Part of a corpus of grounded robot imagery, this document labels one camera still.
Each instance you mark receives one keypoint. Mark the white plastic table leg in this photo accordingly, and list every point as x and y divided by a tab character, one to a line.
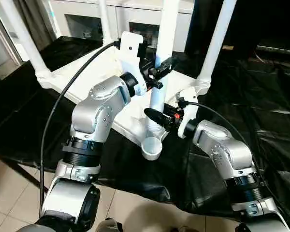
105	21
215	41
166	29
26	41

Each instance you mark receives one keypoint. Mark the white plastic table top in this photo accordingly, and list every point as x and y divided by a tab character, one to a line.
99	72

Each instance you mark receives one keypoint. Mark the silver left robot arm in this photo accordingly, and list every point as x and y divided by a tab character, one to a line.
99	113

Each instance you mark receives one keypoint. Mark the black case with gold label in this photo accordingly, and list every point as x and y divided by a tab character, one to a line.
207	21

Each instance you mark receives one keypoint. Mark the white cabinet with glass doors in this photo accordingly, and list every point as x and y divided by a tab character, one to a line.
135	12

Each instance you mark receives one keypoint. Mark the grey metal rod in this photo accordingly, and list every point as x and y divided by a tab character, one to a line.
278	49

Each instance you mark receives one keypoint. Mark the dark robot foot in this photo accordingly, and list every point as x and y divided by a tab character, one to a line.
110	224

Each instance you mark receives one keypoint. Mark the grey curtain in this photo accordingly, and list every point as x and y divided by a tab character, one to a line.
36	21

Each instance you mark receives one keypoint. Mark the black mat cover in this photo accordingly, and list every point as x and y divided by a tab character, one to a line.
19	108

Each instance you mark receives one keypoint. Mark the black metal stand leg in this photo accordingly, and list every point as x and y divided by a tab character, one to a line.
26	175

